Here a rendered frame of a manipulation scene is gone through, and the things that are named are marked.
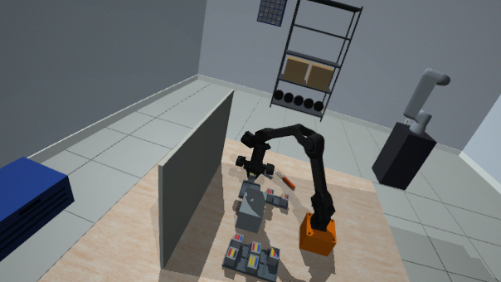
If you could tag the orange-handled screwdriver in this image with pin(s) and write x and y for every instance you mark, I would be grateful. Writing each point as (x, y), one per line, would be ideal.
(286, 180)

